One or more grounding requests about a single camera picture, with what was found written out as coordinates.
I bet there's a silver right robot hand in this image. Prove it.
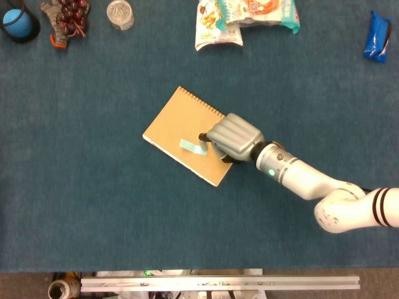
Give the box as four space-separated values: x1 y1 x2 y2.
198 112 266 164

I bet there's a light green eraser strip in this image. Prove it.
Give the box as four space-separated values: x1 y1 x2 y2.
179 138 208 158

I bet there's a spiral bound notebook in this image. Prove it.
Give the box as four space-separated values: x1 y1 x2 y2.
142 85 235 188

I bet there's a white snack bag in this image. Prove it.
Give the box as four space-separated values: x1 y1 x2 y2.
195 0 244 52

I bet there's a teal snack bag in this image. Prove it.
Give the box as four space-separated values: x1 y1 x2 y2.
216 0 301 36

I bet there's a blue felt table cover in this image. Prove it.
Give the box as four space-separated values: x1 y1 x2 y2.
0 0 399 275

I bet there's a clear round plastic container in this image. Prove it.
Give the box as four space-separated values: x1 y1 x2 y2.
106 0 135 31

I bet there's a blue wrapped packet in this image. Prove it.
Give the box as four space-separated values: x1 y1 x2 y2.
363 9 395 65

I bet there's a dark red grape bunch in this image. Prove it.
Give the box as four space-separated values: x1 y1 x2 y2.
57 0 90 39

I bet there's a brown tape roll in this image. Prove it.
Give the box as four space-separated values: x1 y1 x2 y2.
47 278 82 299

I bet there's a blue ball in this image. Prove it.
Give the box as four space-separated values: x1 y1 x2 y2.
2 9 33 39

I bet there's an aluminium profile rail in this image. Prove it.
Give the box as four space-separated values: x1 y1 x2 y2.
80 274 361 293

